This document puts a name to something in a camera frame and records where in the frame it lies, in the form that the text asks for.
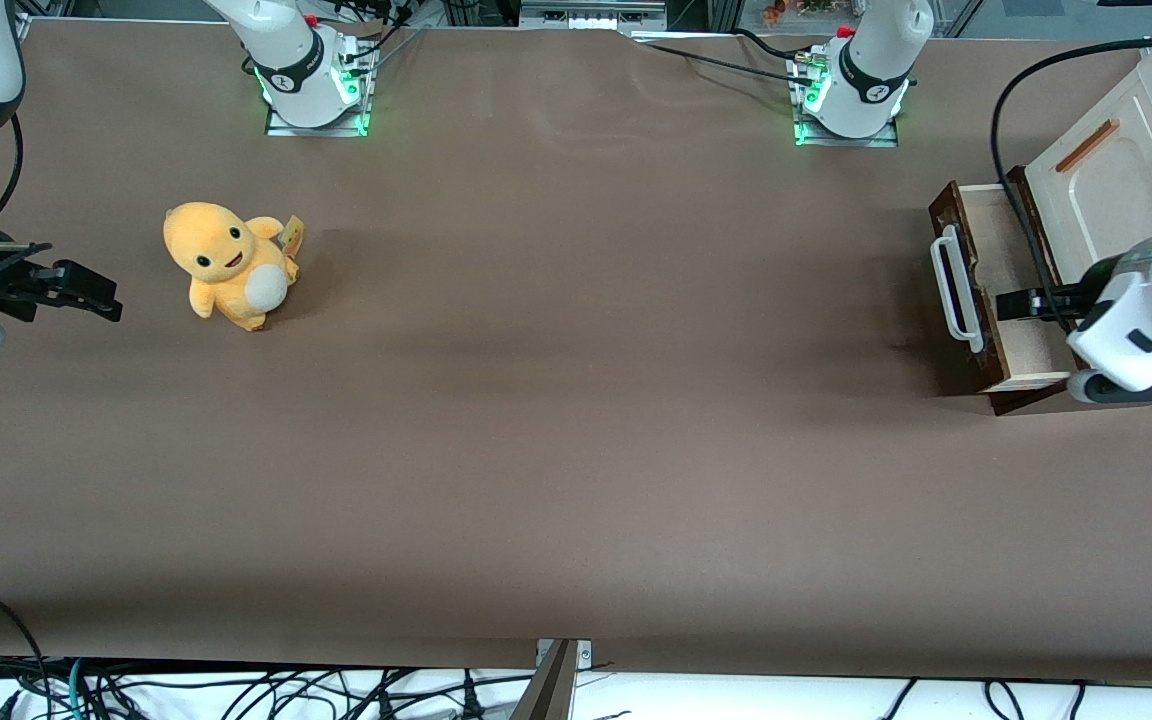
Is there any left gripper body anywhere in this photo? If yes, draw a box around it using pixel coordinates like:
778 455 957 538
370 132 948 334
1068 268 1152 394

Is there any dark brown drawer white handle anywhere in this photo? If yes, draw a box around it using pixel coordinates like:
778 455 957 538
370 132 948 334
928 180 1087 399

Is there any white wooden drawer cabinet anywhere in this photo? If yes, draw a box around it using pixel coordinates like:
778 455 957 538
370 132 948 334
991 40 1152 417

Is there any yellow plush toy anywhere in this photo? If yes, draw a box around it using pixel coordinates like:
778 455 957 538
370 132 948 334
162 201 306 333

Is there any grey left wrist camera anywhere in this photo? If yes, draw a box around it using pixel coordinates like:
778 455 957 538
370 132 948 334
1067 350 1152 407

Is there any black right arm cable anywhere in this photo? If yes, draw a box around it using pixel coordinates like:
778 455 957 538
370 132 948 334
0 110 27 227

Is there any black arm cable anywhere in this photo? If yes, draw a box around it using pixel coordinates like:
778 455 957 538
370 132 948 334
0 110 27 227
990 34 1152 333

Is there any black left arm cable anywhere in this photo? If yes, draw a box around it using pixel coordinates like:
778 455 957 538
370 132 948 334
990 34 1152 333

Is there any orange-brown handle bar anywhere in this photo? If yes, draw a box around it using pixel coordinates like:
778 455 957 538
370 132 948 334
1055 119 1121 174

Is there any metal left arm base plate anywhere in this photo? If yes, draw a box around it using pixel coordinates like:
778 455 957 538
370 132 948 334
791 50 902 149

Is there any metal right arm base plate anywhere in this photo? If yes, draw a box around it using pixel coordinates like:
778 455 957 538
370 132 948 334
264 40 373 138

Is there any short black table cable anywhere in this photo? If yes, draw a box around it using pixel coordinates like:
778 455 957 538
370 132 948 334
731 27 819 61

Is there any black cable bundle at base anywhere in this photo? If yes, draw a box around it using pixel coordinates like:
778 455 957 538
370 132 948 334
336 0 429 71

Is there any long black table cable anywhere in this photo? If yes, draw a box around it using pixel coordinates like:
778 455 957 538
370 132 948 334
631 38 819 89

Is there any grey metal frame rail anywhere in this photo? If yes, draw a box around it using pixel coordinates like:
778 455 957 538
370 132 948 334
519 0 669 31

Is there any metal table edge bracket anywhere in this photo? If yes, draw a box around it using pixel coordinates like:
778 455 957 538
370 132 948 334
511 638 594 720

